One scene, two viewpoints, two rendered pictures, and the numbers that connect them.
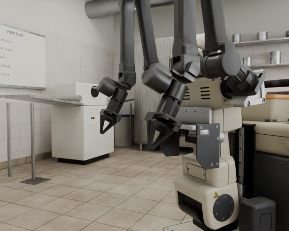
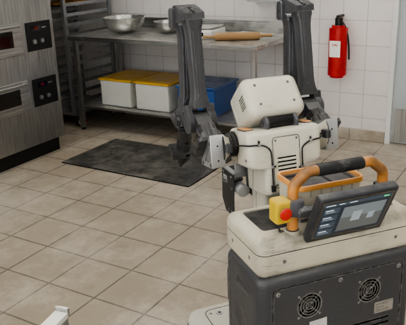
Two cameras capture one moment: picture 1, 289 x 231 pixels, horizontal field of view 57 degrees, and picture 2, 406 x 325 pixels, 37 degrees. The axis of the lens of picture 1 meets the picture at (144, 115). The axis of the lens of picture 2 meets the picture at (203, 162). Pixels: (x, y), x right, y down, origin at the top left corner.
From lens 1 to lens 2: 261 cm
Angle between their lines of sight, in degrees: 95
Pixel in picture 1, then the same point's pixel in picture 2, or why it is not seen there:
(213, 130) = (229, 179)
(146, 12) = (296, 31)
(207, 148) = (226, 192)
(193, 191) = not seen: hidden behind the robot
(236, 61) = (188, 122)
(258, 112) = not seen: hidden behind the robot
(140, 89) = not seen: outside the picture
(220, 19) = (191, 84)
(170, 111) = (176, 145)
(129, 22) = (285, 42)
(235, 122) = (261, 186)
